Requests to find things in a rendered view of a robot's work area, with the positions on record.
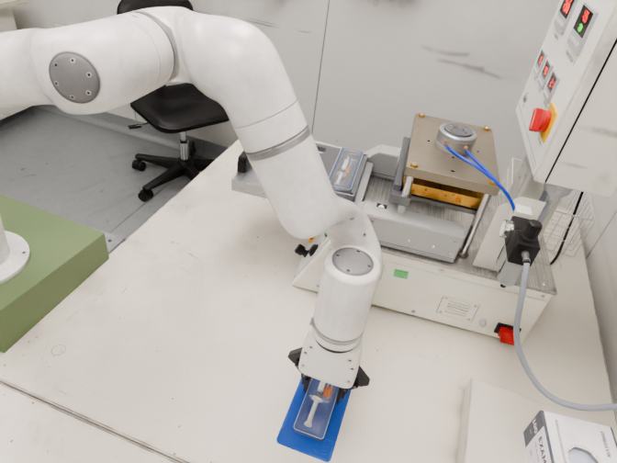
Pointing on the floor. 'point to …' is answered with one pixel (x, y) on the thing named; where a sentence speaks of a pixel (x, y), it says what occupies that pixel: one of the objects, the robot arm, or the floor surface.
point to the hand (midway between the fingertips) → (323, 386)
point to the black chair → (173, 115)
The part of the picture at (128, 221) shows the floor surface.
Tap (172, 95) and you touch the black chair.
